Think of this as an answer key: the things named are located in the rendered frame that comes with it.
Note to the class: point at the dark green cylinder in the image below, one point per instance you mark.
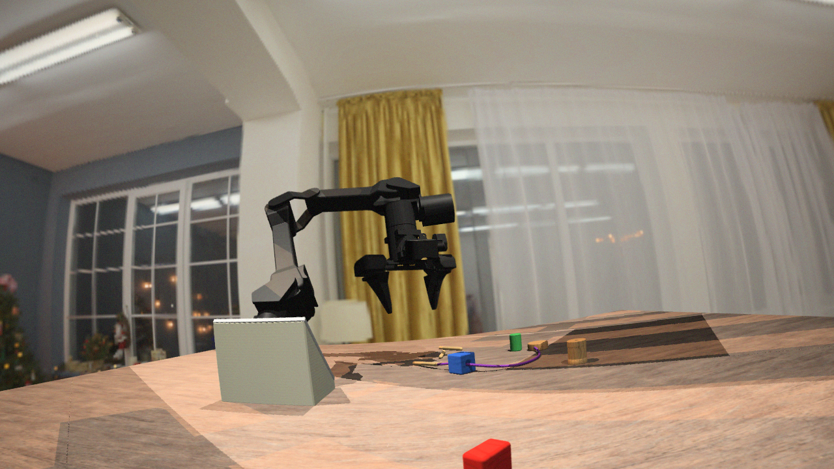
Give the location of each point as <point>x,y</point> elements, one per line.
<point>515,342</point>

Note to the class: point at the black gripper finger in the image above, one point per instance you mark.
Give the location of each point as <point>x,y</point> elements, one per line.
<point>378,281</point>
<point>433,283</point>

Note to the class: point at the red block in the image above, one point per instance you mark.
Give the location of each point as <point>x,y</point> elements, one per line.
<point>491,454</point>

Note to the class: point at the tan round disc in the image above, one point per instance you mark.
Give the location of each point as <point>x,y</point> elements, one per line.
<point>541,345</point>

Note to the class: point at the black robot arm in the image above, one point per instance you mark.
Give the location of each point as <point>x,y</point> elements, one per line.
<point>289,293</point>

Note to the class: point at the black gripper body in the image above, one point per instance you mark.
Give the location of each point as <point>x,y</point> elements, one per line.
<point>395,239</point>

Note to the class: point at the wooden cylinder with small hole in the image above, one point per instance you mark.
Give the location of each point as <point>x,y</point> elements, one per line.
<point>577,351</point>

